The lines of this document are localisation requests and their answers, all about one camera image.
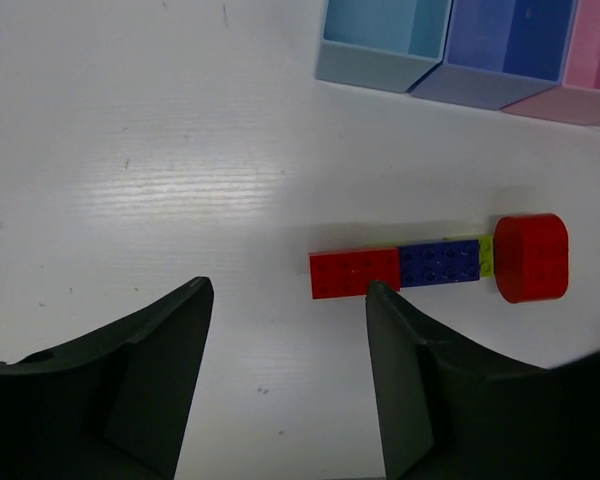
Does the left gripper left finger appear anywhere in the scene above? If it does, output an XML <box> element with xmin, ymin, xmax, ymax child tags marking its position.
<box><xmin>0</xmin><ymin>277</ymin><xmax>214</xmax><ymax>479</ymax></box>

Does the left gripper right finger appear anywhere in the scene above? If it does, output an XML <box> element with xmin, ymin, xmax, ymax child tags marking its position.
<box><xmin>366</xmin><ymin>282</ymin><xmax>600</xmax><ymax>479</ymax></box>

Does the purple lego brick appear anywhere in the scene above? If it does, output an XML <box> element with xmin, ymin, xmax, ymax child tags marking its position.
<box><xmin>398</xmin><ymin>239</ymin><xmax>480</xmax><ymax>288</ymax></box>

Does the red long lego brick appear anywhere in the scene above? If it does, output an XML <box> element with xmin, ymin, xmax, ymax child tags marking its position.
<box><xmin>309</xmin><ymin>247</ymin><xmax>401</xmax><ymax>299</ymax></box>

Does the lime green lego brick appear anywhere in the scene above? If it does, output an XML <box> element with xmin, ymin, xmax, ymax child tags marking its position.
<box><xmin>478</xmin><ymin>235</ymin><xmax>495</xmax><ymax>278</ymax></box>

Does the red rounded lego brick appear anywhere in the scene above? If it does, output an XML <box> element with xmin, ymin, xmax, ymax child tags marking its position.
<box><xmin>493</xmin><ymin>213</ymin><xmax>569</xmax><ymax>304</ymax></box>

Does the small pink bin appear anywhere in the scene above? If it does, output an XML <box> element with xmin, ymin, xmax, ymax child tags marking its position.
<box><xmin>504</xmin><ymin>0</ymin><xmax>600</xmax><ymax>127</ymax></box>

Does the light blue bin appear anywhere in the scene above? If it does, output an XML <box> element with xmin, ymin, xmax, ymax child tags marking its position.
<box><xmin>315</xmin><ymin>0</ymin><xmax>452</xmax><ymax>94</ymax></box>

